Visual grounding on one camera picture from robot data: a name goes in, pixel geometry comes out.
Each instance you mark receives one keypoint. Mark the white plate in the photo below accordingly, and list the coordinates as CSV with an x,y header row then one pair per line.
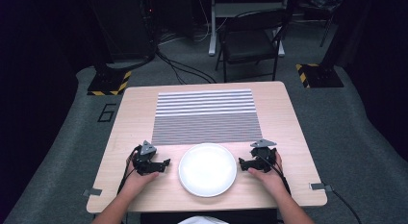
x,y
207,170

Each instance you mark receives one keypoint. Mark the grey tape strip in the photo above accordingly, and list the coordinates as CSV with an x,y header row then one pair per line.
x,y
92,192
319,186

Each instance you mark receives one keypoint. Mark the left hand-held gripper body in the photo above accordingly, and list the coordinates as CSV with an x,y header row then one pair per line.
x,y
144,158

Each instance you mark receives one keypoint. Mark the black equipment cabinet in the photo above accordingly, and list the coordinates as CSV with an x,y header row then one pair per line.
x,y
128,25

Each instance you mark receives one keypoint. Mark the person's left hand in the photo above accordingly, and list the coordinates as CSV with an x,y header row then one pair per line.
x,y
138,182

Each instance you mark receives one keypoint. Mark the white desk frame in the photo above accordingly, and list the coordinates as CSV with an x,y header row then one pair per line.
x,y
212,31

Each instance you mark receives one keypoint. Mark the striped woven placemat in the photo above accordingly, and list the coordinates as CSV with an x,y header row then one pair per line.
x,y
207,121

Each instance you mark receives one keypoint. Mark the black folding chair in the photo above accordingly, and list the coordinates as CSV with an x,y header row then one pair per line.
x,y
248,41

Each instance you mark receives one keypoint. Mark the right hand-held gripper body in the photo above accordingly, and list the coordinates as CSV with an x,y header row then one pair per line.
x,y
264,155

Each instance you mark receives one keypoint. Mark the dark stool with clutter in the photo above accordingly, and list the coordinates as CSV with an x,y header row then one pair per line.
x,y
320,9

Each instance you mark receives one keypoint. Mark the person's white clothing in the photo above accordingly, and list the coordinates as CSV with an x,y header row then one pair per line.
x,y
203,220

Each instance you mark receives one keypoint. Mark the person's right hand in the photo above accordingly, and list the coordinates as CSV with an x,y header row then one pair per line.
x,y
271,180

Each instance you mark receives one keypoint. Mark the black stand base striped tape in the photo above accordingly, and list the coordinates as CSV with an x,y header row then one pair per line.
x,y
320,75
109,81

